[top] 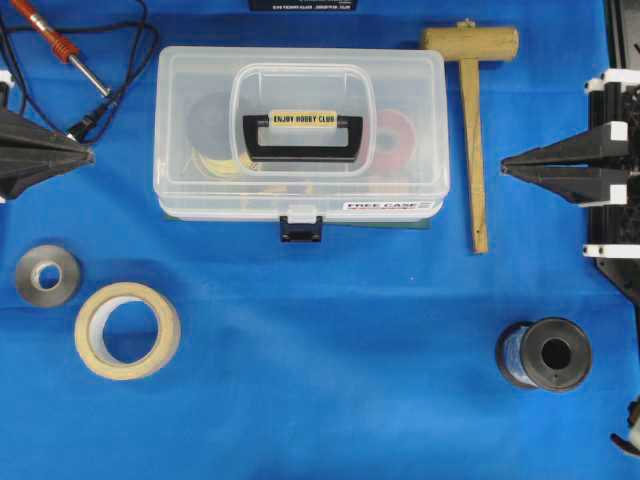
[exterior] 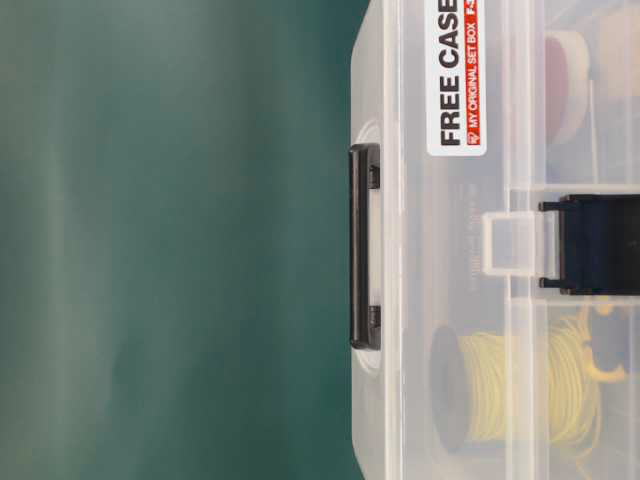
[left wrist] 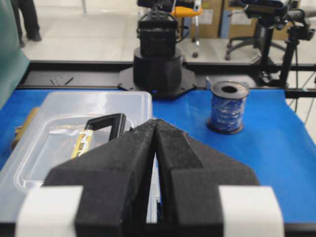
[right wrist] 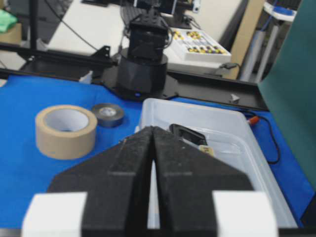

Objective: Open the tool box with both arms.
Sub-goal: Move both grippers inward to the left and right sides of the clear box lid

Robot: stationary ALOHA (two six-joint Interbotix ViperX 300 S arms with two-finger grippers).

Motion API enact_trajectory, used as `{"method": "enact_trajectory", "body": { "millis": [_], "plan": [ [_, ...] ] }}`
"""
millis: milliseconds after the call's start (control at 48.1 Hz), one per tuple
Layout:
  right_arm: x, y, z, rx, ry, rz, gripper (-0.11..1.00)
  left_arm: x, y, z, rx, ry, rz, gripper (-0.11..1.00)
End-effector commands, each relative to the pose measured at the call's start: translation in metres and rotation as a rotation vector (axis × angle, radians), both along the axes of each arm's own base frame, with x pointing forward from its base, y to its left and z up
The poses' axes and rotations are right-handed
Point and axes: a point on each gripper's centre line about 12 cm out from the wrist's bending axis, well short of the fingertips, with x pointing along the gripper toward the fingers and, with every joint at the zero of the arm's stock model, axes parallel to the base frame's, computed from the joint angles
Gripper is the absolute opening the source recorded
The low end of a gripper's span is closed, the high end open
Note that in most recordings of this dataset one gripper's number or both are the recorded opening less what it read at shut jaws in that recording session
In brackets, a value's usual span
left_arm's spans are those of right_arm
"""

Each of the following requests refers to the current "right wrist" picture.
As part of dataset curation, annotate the grey duct tape roll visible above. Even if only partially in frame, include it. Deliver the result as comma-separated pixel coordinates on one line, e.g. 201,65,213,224
91,103,124,127

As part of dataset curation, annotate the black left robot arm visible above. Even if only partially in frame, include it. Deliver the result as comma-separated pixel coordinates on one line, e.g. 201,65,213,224
48,9,172,237

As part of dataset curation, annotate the white tray of coloured parts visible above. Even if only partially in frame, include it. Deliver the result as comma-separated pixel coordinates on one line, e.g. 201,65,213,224
164,28,232,68

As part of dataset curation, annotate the black cable with orange plug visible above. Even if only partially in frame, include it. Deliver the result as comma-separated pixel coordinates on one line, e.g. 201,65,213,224
247,115,281,164

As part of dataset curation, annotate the blue table mat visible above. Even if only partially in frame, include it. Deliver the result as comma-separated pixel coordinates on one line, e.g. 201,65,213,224
0,76,316,229

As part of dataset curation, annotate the beige masking tape roll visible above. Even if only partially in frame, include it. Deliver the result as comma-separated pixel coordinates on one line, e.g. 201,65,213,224
35,105,98,160

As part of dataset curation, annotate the black aluminium frame rail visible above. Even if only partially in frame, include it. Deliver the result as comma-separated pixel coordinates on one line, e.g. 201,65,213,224
0,43,268,111

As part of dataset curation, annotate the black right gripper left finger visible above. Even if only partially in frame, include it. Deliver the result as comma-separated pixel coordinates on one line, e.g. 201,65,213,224
47,127,151,237

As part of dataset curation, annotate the green cloth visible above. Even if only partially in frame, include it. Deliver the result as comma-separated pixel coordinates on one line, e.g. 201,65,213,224
0,9,18,34

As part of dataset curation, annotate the black handle inside box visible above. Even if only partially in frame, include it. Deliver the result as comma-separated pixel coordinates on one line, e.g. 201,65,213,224
169,123,214,157

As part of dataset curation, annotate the clear plastic tool box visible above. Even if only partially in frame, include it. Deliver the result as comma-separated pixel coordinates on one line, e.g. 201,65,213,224
135,98,298,228

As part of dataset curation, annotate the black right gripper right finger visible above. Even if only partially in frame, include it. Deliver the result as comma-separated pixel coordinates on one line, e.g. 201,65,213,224
153,126,254,237

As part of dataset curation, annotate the green backdrop board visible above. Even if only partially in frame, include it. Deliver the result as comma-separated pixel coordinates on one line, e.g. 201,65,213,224
259,0,316,188

